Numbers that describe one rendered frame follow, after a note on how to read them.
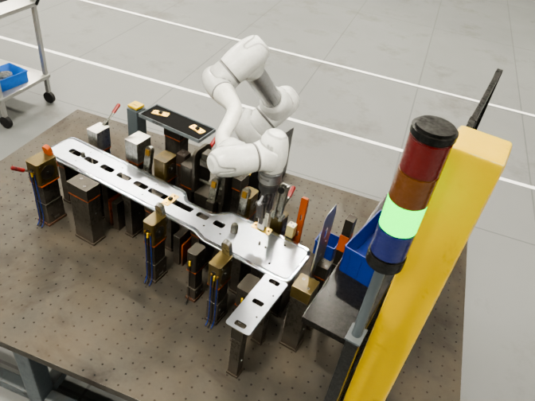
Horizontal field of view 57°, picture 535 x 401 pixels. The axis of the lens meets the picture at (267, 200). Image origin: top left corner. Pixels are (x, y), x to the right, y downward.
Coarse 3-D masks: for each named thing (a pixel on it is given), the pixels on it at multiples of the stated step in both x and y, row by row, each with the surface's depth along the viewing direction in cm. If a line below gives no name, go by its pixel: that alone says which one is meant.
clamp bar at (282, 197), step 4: (280, 184) 203; (284, 184) 204; (280, 188) 201; (284, 188) 203; (288, 188) 203; (280, 192) 202; (284, 192) 205; (280, 196) 207; (284, 196) 205; (276, 200) 208; (280, 200) 208; (284, 200) 206; (276, 204) 208; (280, 204) 209; (284, 204) 208; (276, 208) 210; (280, 208) 209; (276, 212) 212; (280, 212) 209; (272, 216) 212; (280, 216) 210
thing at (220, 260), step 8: (216, 256) 191; (224, 256) 191; (216, 264) 188; (224, 264) 188; (216, 272) 188; (224, 272) 190; (208, 280) 194; (216, 280) 191; (224, 280) 194; (216, 288) 193; (224, 288) 200; (216, 296) 195; (224, 296) 203; (208, 304) 203; (216, 304) 201; (224, 304) 206; (208, 312) 206; (216, 312) 203; (224, 312) 210; (208, 320) 207; (216, 320) 206; (208, 328) 206
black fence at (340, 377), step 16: (496, 80) 230; (480, 112) 204; (384, 288) 120; (368, 320) 112; (368, 336) 152; (352, 352) 108; (336, 368) 114; (352, 368) 147; (336, 384) 117; (336, 400) 120
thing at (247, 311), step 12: (264, 276) 192; (264, 288) 187; (276, 288) 188; (264, 300) 183; (276, 300) 184; (240, 312) 177; (252, 312) 178; (264, 312) 178; (228, 324) 173; (252, 324) 174
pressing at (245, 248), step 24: (72, 144) 245; (72, 168) 231; (96, 168) 232; (120, 168) 234; (120, 192) 221; (144, 192) 223; (168, 192) 225; (168, 216) 212; (192, 216) 214; (216, 216) 216; (240, 216) 217; (216, 240) 204; (240, 240) 206; (264, 240) 208; (288, 240) 209; (264, 264) 197; (288, 264) 198
